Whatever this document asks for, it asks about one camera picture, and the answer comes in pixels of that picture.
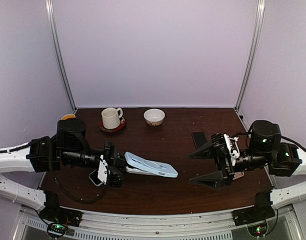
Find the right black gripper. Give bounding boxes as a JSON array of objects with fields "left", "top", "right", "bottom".
[{"left": 186, "top": 140, "right": 270, "bottom": 192}]

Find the pink phone case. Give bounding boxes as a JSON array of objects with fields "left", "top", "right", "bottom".
[{"left": 233, "top": 171, "right": 245, "bottom": 181}]

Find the purple phone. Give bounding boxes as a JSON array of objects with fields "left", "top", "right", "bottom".
[{"left": 192, "top": 131, "right": 208, "bottom": 149}]

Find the white phone from blue case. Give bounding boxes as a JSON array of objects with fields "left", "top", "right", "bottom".
[{"left": 125, "top": 166, "right": 153, "bottom": 176}]

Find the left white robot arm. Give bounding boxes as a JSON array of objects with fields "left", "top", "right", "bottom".
[{"left": 0, "top": 118, "right": 128, "bottom": 222}]

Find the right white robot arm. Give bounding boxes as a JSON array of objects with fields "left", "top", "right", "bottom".
[{"left": 188, "top": 120, "right": 306, "bottom": 190}]

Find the red patterned coaster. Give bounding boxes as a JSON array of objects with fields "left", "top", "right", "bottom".
[{"left": 99, "top": 117, "right": 126, "bottom": 133}]

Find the cream ribbed mug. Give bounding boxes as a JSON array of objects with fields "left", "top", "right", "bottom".
[{"left": 101, "top": 107, "right": 124, "bottom": 130}]

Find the white ceramic bowl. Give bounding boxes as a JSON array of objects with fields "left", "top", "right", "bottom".
[{"left": 143, "top": 108, "right": 166, "bottom": 127}]

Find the white mug orange inside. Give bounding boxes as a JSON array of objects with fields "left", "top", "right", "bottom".
[{"left": 61, "top": 113, "right": 76, "bottom": 121}]

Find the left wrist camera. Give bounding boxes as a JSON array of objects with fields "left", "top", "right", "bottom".
[{"left": 97, "top": 160, "right": 110, "bottom": 186}]

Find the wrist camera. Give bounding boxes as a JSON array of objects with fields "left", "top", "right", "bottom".
[
  {"left": 211, "top": 133, "right": 240, "bottom": 167},
  {"left": 97, "top": 160, "right": 110, "bottom": 186}
]

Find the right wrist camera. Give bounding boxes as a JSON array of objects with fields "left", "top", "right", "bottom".
[{"left": 211, "top": 133, "right": 240, "bottom": 167}]

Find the front aluminium rail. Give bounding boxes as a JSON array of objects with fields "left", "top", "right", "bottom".
[{"left": 12, "top": 203, "right": 301, "bottom": 240}]

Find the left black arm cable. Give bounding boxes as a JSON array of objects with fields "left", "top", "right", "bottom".
[{"left": 51, "top": 172, "right": 111, "bottom": 205}]

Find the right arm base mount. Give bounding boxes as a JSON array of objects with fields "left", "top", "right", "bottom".
[{"left": 232, "top": 201, "right": 279, "bottom": 239}]

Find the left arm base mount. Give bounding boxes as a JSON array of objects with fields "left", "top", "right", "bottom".
[{"left": 37, "top": 200, "right": 83, "bottom": 239}]

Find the right aluminium frame post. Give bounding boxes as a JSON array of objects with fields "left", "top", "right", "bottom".
[{"left": 234, "top": 0, "right": 266, "bottom": 112}]

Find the aluminium frame post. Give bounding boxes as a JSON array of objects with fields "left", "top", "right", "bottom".
[
  {"left": 234, "top": 0, "right": 266, "bottom": 112},
  {"left": 45, "top": 0, "right": 78, "bottom": 113}
]

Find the left aluminium frame post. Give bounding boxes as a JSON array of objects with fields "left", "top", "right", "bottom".
[{"left": 45, "top": 0, "right": 78, "bottom": 113}]

